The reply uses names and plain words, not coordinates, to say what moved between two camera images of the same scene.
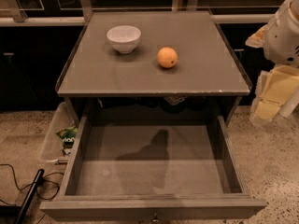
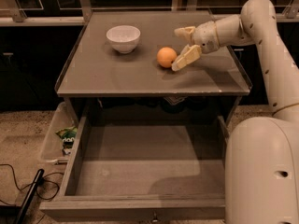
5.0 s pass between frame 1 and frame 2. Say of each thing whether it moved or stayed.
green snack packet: stayed
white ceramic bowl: stayed
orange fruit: stayed
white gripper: moved
